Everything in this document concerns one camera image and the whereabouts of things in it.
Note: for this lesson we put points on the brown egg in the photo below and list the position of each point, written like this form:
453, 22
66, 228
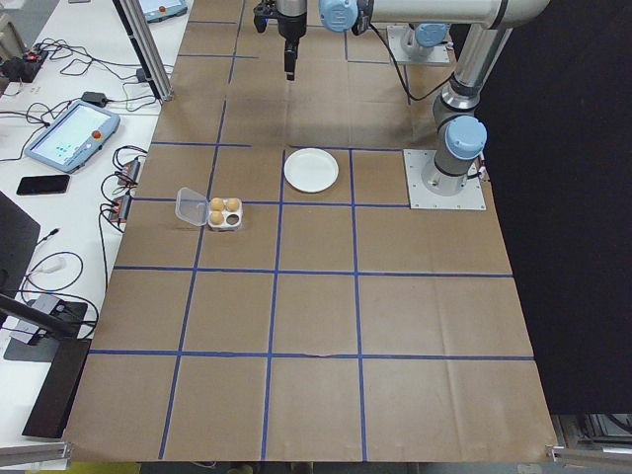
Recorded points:
233, 203
216, 217
217, 203

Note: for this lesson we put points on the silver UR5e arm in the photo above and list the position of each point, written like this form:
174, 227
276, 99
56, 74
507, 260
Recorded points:
474, 74
428, 33

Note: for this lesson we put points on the white round plate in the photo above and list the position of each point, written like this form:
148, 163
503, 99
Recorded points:
311, 170

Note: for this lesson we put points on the clear plastic egg carton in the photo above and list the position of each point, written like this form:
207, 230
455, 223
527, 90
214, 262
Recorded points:
190, 207

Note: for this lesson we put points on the light blue teach pendant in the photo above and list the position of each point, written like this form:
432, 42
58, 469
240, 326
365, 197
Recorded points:
163, 7
74, 135

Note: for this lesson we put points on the small black power adapter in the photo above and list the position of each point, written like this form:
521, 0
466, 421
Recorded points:
143, 75

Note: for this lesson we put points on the black orange usb adapter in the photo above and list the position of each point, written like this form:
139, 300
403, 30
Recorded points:
129, 171
119, 207

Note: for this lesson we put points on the black power strip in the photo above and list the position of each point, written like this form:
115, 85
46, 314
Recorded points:
27, 61

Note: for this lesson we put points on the white side desk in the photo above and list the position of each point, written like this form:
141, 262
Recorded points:
84, 232

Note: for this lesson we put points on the black smartphone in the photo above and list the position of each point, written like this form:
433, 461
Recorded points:
43, 185

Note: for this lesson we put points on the white plug adapter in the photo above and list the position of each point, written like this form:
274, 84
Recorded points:
52, 265

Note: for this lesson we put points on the black monitor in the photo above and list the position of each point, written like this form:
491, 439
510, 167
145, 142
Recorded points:
15, 247

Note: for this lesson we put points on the grey monitor stand base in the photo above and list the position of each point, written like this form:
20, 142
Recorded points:
34, 345

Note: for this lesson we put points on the black flat board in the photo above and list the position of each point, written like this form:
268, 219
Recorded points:
54, 390

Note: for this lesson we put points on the aluminium extrusion bar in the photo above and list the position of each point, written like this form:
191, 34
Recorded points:
34, 453
592, 453

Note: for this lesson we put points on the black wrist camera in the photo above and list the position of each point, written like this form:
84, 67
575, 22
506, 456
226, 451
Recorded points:
261, 15

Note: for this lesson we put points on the aluminium frame post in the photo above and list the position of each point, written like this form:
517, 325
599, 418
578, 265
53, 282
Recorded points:
155, 59

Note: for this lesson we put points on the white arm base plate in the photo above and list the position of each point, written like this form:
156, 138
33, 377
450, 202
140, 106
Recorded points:
419, 197
434, 58

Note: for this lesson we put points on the black frame cover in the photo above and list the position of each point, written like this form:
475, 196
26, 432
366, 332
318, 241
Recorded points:
568, 197

